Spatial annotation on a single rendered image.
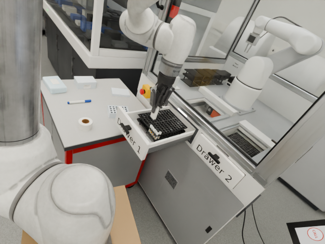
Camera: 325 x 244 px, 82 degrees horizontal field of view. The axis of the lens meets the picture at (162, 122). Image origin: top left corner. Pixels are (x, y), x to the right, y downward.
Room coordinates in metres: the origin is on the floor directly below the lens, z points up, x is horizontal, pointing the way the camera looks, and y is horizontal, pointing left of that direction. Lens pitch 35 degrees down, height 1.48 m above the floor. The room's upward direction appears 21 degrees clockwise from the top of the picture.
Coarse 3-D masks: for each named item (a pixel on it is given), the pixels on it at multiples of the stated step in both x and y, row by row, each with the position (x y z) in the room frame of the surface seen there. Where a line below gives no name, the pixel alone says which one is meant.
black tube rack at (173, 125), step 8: (160, 112) 0.91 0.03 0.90; (168, 112) 0.94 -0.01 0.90; (144, 120) 0.82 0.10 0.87; (152, 120) 0.81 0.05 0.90; (160, 120) 0.85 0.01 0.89; (168, 120) 0.87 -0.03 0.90; (176, 120) 0.90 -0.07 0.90; (144, 128) 0.77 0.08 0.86; (160, 128) 0.77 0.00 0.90; (168, 128) 0.80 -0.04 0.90; (176, 128) 0.82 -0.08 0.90; (184, 128) 0.85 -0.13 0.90; (152, 136) 0.72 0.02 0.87; (160, 136) 0.75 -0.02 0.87; (168, 136) 0.77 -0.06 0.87
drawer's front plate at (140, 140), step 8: (120, 112) 0.76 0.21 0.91; (120, 120) 0.75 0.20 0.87; (128, 120) 0.70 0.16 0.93; (120, 128) 0.74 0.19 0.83; (136, 128) 0.67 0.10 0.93; (136, 136) 0.64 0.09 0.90; (144, 136) 0.64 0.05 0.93; (136, 144) 0.63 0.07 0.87; (144, 144) 0.60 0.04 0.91; (136, 152) 0.62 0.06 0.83; (144, 152) 0.59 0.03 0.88
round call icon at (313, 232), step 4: (308, 228) 0.41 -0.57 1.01; (312, 228) 0.41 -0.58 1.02; (316, 228) 0.41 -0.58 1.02; (320, 228) 0.41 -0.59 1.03; (308, 232) 0.40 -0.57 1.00; (312, 232) 0.40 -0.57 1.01; (316, 232) 0.40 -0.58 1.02; (320, 232) 0.40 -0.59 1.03; (308, 236) 0.39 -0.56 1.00; (312, 236) 0.39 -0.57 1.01; (316, 236) 0.39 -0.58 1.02; (320, 236) 0.39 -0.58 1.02; (324, 236) 0.38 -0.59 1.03; (312, 240) 0.38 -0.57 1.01; (316, 240) 0.37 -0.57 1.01; (320, 240) 0.37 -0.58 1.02; (324, 240) 0.37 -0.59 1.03
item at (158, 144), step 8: (128, 112) 0.81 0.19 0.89; (136, 112) 0.84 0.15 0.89; (144, 112) 0.88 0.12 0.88; (176, 112) 0.99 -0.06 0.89; (136, 120) 0.85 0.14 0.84; (184, 120) 0.94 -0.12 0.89; (192, 128) 0.89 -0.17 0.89; (176, 136) 0.76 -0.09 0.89; (184, 136) 0.81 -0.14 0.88; (152, 144) 0.64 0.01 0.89; (160, 144) 0.68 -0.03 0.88; (168, 144) 0.72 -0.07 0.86
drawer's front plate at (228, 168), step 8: (200, 136) 0.81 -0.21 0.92; (200, 144) 0.79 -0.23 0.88; (208, 144) 0.77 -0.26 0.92; (200, 152) 0.78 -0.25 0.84; (216, 152) 0.73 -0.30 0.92; (208, 160) 0.74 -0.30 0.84; (224, 160) 0.69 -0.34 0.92; (216, 168) 0.70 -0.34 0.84; (224, 168) 0.68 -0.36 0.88; (232, 168) 0.66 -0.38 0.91; (224, 176) 0.66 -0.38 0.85; (232, 176) 0.65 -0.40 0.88; (240, 176) 0.63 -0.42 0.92; (232, 184) 0.63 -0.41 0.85
